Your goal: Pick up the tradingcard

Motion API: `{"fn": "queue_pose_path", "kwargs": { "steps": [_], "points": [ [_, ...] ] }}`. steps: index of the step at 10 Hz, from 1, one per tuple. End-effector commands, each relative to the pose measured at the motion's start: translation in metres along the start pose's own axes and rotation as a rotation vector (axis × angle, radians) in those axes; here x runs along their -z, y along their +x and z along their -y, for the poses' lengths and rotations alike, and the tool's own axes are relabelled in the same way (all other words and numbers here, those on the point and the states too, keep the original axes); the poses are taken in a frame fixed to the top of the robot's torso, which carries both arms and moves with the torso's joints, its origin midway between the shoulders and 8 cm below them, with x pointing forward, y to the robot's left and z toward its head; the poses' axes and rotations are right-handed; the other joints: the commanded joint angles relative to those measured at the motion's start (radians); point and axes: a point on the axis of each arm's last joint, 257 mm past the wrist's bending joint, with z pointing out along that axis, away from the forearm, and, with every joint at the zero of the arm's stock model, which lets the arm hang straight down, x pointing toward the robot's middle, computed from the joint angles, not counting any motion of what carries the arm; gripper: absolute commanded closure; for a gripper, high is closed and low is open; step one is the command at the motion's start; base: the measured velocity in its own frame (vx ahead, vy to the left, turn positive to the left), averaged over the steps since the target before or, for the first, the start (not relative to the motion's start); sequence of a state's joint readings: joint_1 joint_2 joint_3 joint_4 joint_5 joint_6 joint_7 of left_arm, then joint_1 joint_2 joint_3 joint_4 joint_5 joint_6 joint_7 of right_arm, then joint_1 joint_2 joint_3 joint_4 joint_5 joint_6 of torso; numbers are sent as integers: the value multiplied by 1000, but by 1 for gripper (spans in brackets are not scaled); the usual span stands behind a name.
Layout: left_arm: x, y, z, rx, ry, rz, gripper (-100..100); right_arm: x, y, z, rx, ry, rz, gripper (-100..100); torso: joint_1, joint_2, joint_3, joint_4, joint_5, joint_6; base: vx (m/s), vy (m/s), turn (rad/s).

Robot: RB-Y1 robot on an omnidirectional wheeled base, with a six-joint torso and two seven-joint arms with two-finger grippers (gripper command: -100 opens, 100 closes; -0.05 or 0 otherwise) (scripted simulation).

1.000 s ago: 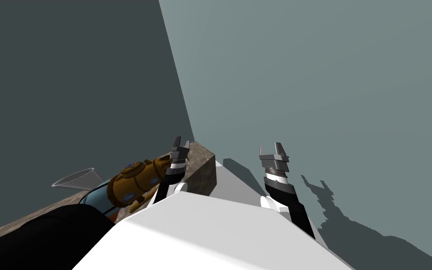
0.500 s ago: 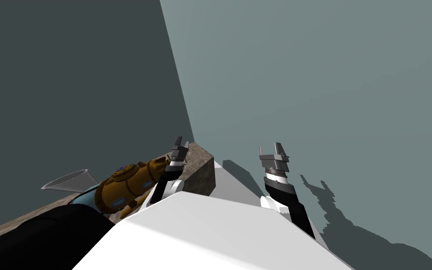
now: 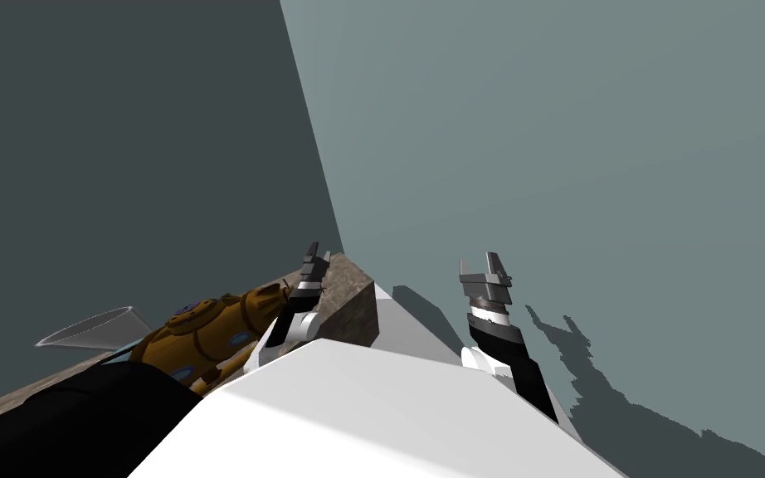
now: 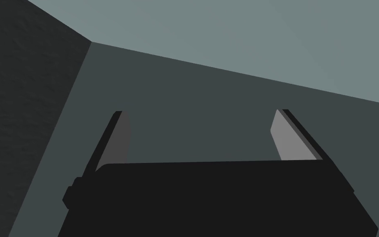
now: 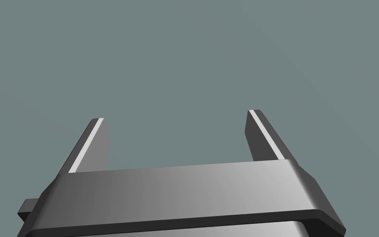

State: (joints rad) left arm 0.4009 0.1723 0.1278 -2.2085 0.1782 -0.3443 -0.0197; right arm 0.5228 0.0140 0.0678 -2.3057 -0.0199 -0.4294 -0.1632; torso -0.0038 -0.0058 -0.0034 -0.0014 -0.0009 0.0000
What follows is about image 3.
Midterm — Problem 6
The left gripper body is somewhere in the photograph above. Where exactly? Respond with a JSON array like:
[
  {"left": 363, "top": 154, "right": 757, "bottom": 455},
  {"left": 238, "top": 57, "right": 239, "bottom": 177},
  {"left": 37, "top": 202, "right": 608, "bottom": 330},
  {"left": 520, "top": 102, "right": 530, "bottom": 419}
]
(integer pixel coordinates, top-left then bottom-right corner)
[{"left": 298, "top": 260, "right": 331, "bottom": 290}]

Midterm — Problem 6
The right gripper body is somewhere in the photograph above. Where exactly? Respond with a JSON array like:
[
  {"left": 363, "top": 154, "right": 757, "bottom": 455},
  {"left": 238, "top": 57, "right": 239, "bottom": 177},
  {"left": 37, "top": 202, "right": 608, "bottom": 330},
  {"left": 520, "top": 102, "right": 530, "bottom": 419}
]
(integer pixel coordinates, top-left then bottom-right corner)
[{"left": 458, "top": 271, "right": 514, "bottom": 310}]

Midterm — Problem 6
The brown teapot with blue spots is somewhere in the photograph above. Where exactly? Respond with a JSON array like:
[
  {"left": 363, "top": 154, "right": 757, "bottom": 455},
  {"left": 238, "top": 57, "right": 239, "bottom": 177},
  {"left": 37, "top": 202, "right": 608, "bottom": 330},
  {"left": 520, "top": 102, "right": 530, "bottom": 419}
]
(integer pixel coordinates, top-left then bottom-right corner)
[{"left": 129, "top": 281, "right": 292, "bottom": 398}]

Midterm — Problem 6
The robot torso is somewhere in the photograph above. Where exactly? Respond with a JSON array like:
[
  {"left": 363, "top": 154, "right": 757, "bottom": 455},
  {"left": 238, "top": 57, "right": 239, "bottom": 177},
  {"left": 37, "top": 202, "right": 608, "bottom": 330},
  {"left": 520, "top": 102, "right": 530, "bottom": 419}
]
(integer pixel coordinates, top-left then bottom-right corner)
[{"left": 127, "top": 282, "right": 629, "bottom": 478}]

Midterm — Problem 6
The pale grey cone bowl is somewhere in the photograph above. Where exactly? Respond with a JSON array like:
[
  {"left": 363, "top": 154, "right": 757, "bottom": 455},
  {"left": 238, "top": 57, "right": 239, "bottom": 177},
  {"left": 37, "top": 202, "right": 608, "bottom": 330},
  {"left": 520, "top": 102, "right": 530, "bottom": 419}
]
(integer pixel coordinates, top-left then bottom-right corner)
[{"left": 33, "top": 305, "right": 155, "bottom": 353}]

